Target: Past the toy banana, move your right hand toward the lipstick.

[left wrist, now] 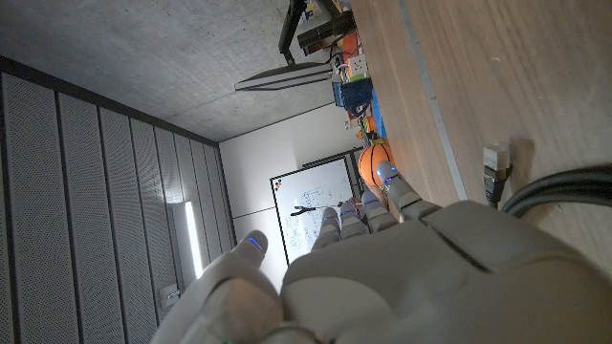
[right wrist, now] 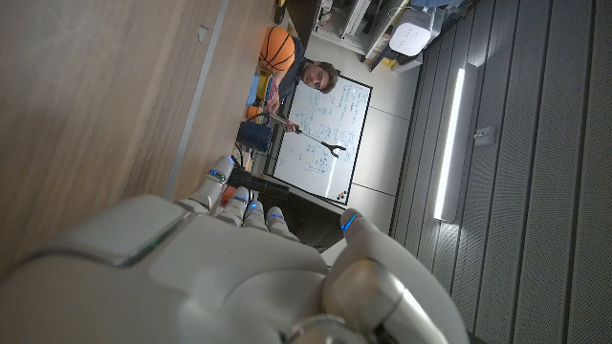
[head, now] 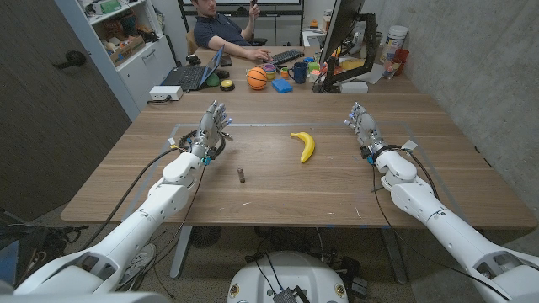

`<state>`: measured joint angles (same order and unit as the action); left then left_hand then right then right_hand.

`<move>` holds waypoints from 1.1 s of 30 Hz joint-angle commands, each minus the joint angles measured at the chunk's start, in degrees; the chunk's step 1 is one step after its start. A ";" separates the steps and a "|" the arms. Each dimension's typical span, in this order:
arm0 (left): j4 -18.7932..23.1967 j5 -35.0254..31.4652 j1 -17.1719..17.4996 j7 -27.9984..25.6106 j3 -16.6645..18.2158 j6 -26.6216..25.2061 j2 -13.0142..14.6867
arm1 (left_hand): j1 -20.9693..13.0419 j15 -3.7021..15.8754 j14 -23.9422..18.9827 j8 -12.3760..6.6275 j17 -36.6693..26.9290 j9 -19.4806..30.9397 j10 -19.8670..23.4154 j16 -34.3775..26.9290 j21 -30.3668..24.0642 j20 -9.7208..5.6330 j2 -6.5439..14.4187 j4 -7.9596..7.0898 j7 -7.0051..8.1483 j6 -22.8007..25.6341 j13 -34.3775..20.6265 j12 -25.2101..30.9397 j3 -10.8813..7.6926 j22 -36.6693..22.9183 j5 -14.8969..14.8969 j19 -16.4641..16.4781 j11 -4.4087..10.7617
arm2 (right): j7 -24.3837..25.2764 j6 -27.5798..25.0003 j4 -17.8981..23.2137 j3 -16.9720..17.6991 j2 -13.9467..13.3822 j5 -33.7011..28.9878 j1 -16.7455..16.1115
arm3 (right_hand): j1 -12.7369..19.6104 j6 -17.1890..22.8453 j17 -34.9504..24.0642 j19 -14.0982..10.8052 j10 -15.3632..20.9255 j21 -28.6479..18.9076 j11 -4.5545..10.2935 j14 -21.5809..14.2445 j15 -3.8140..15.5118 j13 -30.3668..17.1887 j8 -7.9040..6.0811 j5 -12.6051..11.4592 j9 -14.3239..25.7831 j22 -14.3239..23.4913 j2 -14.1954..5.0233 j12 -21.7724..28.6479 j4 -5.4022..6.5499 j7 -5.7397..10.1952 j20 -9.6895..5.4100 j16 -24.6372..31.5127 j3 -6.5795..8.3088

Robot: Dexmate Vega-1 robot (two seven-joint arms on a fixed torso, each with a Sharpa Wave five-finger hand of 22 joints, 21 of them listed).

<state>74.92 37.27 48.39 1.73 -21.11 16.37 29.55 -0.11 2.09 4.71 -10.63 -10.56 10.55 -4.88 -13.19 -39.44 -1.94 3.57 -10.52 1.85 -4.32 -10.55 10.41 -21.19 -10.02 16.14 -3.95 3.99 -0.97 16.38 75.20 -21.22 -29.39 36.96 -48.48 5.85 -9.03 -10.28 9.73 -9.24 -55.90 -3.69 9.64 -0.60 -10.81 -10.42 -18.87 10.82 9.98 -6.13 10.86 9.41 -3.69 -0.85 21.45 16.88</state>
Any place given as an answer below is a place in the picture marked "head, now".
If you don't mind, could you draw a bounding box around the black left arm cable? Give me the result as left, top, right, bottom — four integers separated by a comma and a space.
79, 130, 227, 252

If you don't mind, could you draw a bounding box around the small black torso device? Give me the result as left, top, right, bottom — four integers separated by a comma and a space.
272, 285, 311, 303

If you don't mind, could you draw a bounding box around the dark wooden door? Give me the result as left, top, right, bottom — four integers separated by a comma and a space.
0, 0, 132, 223

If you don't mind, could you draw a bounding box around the grey metal table leg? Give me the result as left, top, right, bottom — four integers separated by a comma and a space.
381, 226, 408, 285
169, 226, 194, 280

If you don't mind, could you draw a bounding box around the round black fan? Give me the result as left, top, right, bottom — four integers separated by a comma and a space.
189, 226, 223, 249

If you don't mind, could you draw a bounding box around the white power box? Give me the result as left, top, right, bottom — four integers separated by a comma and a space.
148, 85, 184, 102

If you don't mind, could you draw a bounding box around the yellow toy banana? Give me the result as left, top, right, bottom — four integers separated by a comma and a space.
290, 131, 316, 164

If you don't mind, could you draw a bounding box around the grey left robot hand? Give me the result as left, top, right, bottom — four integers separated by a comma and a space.
191, 99, 234, 160

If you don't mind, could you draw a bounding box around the open dark laptop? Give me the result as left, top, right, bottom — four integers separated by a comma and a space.
161, 45, 226, 93

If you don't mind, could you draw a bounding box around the black keyboard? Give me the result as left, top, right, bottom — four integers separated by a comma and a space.
264, 49, 304, 66

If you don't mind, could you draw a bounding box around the white cylindrical canister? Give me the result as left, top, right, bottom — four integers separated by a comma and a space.
379, 24, 409, 64

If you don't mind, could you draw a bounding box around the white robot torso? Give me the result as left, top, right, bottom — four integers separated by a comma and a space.
227, 251, 350, 303

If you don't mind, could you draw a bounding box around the grey sneaker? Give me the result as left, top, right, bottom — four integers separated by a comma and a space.
120, 242, 157, 290

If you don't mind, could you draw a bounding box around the orange toy basketball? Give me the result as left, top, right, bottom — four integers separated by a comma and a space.
246, 66, 269, 91

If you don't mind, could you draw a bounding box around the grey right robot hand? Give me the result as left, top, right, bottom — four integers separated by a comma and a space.
344, 101, 387, 157

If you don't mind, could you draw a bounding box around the red cup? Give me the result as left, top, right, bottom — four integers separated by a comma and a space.
391, 48, 410, 77

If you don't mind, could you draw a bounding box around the white shelf cabinet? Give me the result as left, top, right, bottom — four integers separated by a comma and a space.
54, 0, 178, 121

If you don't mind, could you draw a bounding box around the flat white box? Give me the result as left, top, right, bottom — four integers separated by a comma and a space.
339, 81, 370, 94

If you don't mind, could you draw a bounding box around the black bag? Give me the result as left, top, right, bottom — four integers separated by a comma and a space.
0, 210, 89, 287

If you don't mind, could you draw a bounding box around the cardboard box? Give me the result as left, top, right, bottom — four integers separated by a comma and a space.
108, 35, 147, 67

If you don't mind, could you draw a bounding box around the stack of coloured cups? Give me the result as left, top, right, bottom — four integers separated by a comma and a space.
261, 62, 278, 82

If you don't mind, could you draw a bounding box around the black door handle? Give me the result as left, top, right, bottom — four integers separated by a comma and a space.
53, 50, 88, 71

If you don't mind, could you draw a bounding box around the black monitor stand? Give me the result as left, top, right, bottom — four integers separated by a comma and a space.
322, 13, 377, 93

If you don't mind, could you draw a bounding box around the man in navy polo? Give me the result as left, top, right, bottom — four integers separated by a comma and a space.
189, 0, 273, 63

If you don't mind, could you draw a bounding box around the dark blue mug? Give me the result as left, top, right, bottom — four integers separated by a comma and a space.
287, 61, 309, 85

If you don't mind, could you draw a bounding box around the black computer monitor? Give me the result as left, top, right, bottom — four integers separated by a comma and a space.
318, 0, 366, 66

